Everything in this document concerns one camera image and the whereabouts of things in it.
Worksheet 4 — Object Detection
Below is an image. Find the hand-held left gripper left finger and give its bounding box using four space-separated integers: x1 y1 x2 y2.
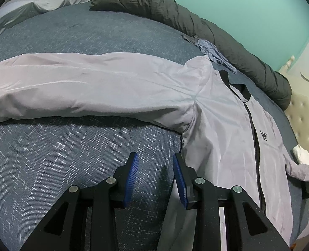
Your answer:
20 152 139 251

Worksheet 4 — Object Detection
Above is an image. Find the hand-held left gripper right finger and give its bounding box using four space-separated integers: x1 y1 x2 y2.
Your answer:
172 153 288 251

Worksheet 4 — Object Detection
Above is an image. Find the light grey jacket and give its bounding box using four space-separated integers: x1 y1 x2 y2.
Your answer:
0 52 309 251

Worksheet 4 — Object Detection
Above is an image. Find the white folded t-shirt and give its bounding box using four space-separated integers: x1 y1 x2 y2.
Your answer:
292 144 309 191

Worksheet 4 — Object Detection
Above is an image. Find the cream tufted headboard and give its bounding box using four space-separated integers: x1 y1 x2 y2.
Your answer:
277 55 309 173

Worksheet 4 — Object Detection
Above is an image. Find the blue striped shirt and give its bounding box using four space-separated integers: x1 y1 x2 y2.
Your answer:
182 34 239 74

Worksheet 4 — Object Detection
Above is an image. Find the dark grey rolled duvet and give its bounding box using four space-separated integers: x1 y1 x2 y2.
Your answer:
90 0 292 110

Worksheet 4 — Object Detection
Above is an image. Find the light grey blanket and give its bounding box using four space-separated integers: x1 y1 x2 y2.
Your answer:
0 0 92 42

